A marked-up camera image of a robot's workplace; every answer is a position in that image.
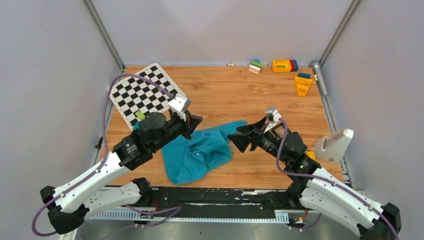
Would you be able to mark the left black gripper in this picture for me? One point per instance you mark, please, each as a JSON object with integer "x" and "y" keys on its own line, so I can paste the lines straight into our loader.
{"x": 193, "y": 121}

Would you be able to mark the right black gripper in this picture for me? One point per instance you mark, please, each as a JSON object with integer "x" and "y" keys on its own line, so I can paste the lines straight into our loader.
{"x": 242, "y": 141}

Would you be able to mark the teal t-shirt garment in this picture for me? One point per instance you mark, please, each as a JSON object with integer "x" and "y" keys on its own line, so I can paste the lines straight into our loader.
{"x": 189, "y": 160}

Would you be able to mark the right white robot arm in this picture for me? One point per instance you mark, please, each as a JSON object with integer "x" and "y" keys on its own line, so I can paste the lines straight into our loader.
{"x": 313, "y": 187}

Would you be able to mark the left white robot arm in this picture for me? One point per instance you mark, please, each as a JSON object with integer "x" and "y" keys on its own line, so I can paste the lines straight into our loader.
{"x": 74, "y": 202}

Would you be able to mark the lime green block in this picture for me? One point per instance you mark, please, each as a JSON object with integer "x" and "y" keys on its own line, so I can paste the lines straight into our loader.
{"x": 139, "y": 115}

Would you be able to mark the teal block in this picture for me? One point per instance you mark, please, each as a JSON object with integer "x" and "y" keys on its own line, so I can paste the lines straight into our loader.
{"x": 136, "y": 125}

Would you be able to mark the red blue toy car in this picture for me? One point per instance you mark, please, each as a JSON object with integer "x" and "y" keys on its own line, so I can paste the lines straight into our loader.
{"x": 310, "y": 154}

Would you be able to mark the white green blue block stack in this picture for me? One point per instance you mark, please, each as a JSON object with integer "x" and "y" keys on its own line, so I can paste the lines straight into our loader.
{"x": 255, "y": 66}

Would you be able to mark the black white checkerboard mat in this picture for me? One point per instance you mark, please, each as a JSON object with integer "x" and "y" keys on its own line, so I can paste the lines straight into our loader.
{"x": 133, "y": 96}

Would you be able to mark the yellow triangular toy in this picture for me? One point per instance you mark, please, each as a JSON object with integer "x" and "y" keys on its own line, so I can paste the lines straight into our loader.
{"x": 302, "y": 85}

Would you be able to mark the yellow toy box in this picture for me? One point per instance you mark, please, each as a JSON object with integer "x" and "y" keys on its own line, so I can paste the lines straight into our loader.
{"x": 282, "y": 65}

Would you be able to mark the blue flat block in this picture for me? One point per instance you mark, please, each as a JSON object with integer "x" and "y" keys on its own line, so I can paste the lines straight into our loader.
{"x": 304, "y": 75}

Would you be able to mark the red blue block pair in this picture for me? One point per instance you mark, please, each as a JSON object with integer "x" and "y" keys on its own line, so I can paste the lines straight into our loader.
{"x": 294, "y": 65}

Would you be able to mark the white tilted device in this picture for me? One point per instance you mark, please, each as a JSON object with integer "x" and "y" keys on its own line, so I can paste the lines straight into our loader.
{"x": 331, "y": 148}

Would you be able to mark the grey metal cylinder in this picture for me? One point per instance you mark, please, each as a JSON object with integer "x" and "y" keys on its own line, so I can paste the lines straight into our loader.
{"x": 316, "y": 67}

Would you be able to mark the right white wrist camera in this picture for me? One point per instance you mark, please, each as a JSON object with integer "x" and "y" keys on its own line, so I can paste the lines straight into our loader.
{"x": 273, "y": 117}

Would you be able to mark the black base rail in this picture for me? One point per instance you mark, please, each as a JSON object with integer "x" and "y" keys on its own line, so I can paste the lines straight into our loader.
{"x": 223, "y": 203}

